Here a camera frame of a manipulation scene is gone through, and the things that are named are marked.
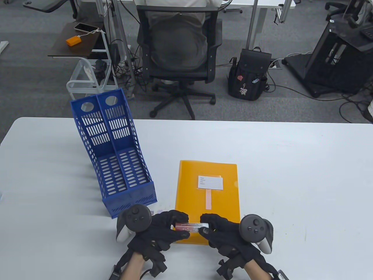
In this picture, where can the person's left hand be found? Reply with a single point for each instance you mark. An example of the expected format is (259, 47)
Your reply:
(160, 233)

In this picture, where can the person's right hand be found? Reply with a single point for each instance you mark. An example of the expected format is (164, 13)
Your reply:
(224, 236)

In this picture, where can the lavender sticky notes pad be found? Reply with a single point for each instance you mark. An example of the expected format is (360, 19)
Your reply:
(157, 211)

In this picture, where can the pink glue stick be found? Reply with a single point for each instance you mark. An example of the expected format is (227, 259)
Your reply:
(193, 227)

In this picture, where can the orange L-shaped folder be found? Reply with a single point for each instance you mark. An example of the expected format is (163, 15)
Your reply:
(224, 204)

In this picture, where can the person's left forearm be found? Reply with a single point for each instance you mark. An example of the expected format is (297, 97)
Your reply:
(134, 268)

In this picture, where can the person's right forearm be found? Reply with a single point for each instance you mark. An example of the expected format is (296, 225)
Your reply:
(259, 271)

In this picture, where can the black and white hand controller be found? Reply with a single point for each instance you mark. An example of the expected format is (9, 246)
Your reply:
(253, 229)
(135, 217)

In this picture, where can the blue plastic file rack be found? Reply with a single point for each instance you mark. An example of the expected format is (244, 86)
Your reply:
(128, 199)

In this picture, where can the white paper label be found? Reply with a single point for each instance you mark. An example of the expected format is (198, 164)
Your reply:
(210, 183)

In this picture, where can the black mesh office chair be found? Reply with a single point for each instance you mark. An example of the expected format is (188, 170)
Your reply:
(180, 74)

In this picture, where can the white rolling cart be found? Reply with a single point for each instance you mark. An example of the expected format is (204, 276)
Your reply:
(81, 89)

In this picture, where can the black backpack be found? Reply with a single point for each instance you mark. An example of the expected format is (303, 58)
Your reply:
(250, 73)

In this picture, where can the black handheld device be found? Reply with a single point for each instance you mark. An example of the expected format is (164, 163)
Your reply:
(100, 68)

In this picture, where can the floor power outlet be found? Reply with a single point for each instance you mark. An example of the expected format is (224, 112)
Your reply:
(276, 64)

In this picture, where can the black equipment stand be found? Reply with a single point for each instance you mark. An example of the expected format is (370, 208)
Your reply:
(329, 67)

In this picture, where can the brown side table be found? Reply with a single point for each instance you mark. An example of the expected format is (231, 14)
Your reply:
(62, 46)

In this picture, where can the orange power bank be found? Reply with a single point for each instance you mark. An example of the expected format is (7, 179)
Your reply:
(72, 40)

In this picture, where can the white desk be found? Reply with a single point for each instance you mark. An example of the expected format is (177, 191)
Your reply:
(253, 23)

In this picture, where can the white smartphone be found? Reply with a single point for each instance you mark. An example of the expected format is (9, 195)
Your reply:
(86, 27)

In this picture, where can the white desk foot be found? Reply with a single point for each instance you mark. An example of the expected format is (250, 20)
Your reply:
(3, 46)

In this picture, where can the dark grey chair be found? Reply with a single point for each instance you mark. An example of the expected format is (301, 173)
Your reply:
(49, 5)

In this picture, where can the black swivel chair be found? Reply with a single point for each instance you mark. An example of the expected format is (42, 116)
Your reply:
(338, 7)

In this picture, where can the black wrist camera unit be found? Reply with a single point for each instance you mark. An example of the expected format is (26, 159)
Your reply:
(115, 274)
(280, 275)

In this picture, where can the grey metal desk frame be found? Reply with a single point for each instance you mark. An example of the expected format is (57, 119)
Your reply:
(123, 43)

